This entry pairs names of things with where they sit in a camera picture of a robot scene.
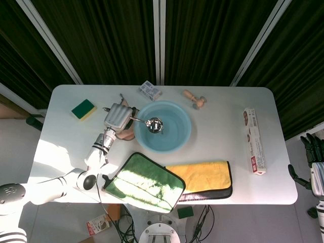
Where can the stainless steel ladle spoon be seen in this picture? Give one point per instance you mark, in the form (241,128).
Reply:
(155,125)

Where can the dark green cylindrical object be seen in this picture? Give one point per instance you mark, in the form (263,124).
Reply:
(34,122)

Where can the small white blue box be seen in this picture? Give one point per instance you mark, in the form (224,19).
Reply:
(150,90)

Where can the green yellow sponge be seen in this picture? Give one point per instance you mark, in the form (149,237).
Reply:
(83,109)

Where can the long white cookie print box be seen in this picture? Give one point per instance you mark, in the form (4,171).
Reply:
(255,141)

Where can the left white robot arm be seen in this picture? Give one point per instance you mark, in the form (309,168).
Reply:
(95,157)

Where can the printed paper package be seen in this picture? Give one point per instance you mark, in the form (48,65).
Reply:
(97,225)

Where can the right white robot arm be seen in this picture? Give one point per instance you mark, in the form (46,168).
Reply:
(321,217)

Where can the light blue plastic basin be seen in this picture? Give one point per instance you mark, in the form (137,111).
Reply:
(174,131)

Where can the white vertical frame post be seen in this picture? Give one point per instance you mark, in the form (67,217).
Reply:
(159,43)

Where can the white slanted frame post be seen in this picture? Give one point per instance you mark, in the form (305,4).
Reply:
(50,43)
(260,43)

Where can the dark green curtain panel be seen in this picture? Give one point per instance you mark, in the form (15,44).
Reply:
(106,40)
(210,40)
(25,63)
(298,63)

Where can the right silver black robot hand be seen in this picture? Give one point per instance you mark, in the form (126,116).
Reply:
(317,177)

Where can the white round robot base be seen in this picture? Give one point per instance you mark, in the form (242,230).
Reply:
(159,230)

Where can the small orange box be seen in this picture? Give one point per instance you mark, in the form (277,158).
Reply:
(113,212)

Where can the dark green sponge block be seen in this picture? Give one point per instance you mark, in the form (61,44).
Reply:
(185,212)

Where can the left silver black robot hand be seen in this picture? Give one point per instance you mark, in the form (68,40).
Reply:
(118,116)

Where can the yellow grey microfibre towel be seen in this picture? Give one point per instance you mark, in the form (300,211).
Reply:
(205,176)

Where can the green microfibre towel black trim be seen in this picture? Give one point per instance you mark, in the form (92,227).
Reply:
(146,182)

